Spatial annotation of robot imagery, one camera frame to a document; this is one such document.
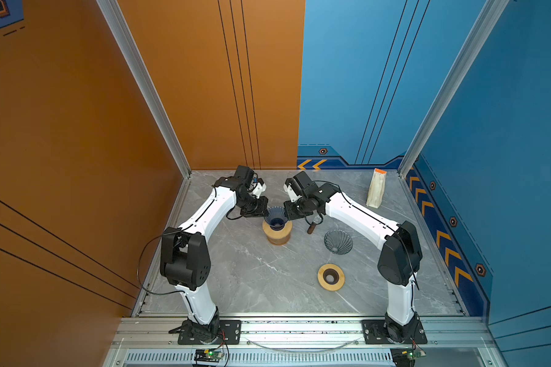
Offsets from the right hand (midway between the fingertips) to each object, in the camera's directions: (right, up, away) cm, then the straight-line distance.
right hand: (284, 213), depth 86 cm
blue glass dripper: (-3, -2, +2) cm, 4 cm away
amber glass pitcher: (-2, -9, +1) cm, 9 cm away
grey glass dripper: (+22, -12, +5) cm, 25 cm away
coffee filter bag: (+41, +7, +16) cm, 45 cm away
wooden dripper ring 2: (+17, -24, -1) cm, 29 cm away
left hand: (-6, +1, +1) cm, 6 cm away
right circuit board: (+38, -43, -16) cm, 59 cm away
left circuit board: (-24, -43, -15) cm, 52 cm away
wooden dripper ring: (+2, -4, +2) cm, 5 cm away
